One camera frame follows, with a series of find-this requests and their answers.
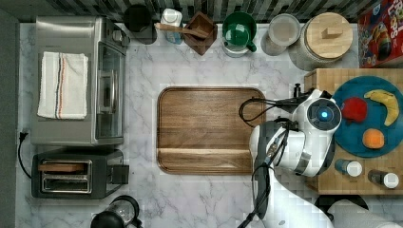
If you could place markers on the grey can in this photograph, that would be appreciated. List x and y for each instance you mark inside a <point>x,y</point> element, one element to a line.
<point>387,179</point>

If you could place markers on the glass jar with wooden lid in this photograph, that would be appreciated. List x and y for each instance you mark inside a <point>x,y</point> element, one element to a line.
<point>323,40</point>

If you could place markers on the teal plate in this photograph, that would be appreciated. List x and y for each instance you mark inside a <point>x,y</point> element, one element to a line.
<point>349,135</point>

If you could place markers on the orange fruit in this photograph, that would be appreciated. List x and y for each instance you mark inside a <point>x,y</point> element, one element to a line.
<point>373,138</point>

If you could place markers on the black cup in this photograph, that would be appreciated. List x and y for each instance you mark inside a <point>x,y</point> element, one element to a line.
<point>138,21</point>

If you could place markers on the black french press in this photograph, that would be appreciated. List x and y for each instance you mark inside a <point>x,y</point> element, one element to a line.
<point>122,212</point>

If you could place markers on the wooden cutting board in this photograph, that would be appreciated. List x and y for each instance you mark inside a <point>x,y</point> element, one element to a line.
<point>200,132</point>

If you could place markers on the white paper towel roll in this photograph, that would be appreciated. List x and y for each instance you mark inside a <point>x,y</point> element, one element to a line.
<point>349,215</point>

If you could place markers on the dark grey two-slot toaster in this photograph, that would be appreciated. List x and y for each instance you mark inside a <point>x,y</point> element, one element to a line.
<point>104,173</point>

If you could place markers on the white and blue bottle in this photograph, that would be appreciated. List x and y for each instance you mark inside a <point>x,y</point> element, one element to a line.
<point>172,17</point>

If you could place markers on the wooden drawer cabinet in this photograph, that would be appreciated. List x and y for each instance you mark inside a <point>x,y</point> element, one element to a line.
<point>331,182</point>

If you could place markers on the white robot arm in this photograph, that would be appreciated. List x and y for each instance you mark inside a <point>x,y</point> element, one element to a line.
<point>273,145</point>

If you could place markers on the blue can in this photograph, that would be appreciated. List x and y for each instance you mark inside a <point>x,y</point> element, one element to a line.
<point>350,168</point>

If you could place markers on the black paper towel holder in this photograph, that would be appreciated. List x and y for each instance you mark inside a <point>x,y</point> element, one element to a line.
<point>324,202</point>

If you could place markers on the froot loops cereal box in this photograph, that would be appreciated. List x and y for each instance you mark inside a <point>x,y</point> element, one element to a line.
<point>380,35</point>

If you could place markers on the white striped towel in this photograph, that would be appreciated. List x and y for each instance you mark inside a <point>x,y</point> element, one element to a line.
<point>63,85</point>

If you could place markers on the wooden spoon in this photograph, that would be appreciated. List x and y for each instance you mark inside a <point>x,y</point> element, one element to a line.
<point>195,32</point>

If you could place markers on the stainless steel toaster oven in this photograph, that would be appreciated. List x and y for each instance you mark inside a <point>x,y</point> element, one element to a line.
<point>104,44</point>

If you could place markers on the brown wooden utensil holder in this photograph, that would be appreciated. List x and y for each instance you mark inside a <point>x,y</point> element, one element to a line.
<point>202,22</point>

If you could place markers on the yellow banana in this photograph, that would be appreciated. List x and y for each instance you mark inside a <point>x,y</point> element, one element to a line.
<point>388,100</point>

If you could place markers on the wooden toast slice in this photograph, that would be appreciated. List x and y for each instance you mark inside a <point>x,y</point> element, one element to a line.
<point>61,167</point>

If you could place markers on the red apple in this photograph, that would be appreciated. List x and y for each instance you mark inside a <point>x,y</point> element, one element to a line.
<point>354,110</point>

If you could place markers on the glass jar of grains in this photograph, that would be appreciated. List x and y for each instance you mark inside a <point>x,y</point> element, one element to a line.
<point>283,31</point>

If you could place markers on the green mug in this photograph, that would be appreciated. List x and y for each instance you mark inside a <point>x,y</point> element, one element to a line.
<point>238,31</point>

